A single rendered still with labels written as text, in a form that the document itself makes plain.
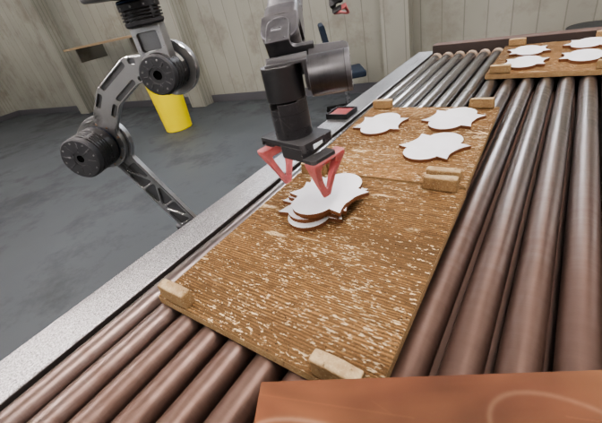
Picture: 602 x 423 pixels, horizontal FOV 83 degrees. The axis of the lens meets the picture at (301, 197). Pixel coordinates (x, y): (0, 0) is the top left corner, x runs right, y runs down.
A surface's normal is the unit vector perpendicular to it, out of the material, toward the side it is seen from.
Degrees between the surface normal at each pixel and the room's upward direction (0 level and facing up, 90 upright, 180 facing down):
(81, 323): 0
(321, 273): 0
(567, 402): 0
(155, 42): 90
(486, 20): 90
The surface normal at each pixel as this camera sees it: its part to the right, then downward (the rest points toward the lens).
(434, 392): -0.19, -0.84
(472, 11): -0.44, 0.54
